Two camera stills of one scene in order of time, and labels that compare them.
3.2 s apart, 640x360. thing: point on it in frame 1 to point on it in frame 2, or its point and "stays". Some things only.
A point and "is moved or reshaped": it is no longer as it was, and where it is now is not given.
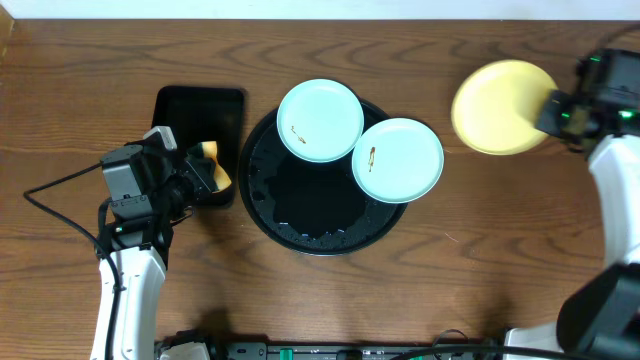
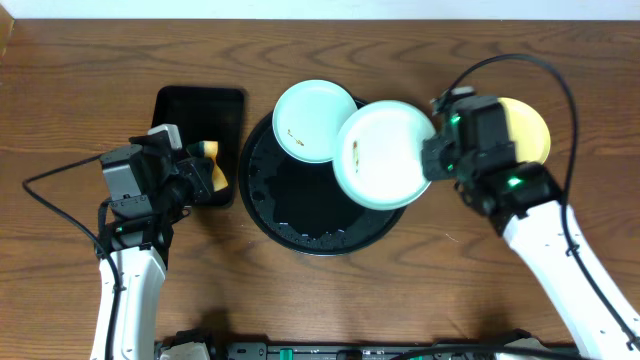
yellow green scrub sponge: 208,149 stays
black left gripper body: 201,173 stays
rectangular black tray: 205,114 stays
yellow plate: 497,105 is moved or reshaped
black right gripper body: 558,117 to 444,163
